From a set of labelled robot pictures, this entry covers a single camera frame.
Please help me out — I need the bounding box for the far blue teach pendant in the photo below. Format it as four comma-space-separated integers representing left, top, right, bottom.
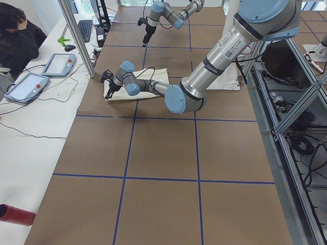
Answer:
41, 53, 76, 77

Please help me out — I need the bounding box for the aluminium frame cabinet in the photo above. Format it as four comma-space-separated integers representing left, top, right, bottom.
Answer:
245, 10, 327, 245

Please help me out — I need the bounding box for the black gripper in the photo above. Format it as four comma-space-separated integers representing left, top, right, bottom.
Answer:
104, 80, 122, 100
142, 25, 157, 47

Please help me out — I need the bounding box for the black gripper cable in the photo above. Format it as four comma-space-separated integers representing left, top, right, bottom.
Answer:
142, 0, 177, 30
132, 66, 157, 87

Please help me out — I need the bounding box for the blue teach pendant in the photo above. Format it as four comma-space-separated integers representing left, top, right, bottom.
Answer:
41, 53, 76, 77
4, 73, 50, 104

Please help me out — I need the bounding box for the red water bottle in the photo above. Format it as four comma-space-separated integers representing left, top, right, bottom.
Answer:
1, 204, 36, 226

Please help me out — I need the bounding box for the aluminium frame post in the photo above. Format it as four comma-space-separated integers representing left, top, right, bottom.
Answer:
58, 0, 96, 78

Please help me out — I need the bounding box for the near blue teach pendant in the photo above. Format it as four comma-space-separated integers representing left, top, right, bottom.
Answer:
4, 73, 50, 104

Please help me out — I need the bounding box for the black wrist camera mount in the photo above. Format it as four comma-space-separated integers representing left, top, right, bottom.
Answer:
100, 71, 114, 83
137, 16, 148, 26

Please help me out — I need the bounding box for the black keyboard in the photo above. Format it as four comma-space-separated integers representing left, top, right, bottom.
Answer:
78, 20, 93, 42

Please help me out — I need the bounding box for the seated person in black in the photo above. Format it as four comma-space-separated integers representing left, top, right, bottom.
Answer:
1, 3, 47, 79

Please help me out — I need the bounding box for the green plastic tool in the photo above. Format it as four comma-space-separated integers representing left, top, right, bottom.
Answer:
58, 36, 70, 47

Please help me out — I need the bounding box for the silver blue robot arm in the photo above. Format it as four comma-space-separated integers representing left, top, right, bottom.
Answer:
137, 0, 205, 47
105, 1, 301, 114

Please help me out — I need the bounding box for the black computer mouse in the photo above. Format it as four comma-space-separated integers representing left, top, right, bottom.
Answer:
64, 44, 76, 52

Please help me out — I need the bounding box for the cream long-sleeve cat shirt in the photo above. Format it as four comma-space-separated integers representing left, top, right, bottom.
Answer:
102, 67, 170, 103

